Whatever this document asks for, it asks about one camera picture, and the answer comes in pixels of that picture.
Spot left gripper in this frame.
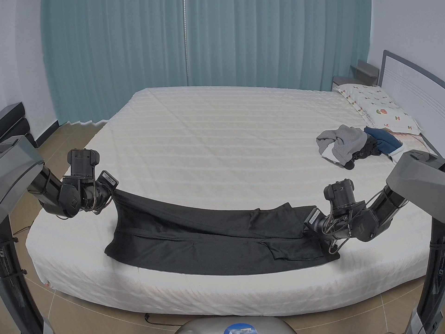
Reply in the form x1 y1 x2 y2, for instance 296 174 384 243
91 170 118 212

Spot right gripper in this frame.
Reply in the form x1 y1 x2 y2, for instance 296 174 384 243
304 206 336 238

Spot black trousers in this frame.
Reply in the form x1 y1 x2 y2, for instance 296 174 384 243
105 189 341 276

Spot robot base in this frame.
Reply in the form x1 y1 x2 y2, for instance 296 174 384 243
174 317 296 334

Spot pile of clothes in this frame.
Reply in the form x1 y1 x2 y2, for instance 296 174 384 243
316 124 406 171

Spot bed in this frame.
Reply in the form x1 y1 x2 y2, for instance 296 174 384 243
25 50 445 317

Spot black chest of drawers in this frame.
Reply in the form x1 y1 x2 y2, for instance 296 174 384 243
0 102 36 149

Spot white printed pillow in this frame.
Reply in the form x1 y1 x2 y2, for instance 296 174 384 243
335 83 423 134

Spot blue-green curtain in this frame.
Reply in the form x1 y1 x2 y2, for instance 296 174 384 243
184 0 372 92
41 0 188 126

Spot grey bedside table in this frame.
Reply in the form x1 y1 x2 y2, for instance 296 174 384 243
332 59 380 92

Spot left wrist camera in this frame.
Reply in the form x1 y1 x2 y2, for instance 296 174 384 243
67 148 102 179

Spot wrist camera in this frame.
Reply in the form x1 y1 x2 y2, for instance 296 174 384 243
324 179 356 206
67 148 102 179

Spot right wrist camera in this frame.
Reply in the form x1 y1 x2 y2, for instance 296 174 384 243
324 179 356 206

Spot black cable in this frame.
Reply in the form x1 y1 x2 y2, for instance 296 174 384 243
144 313 182 327
13 225 34 243

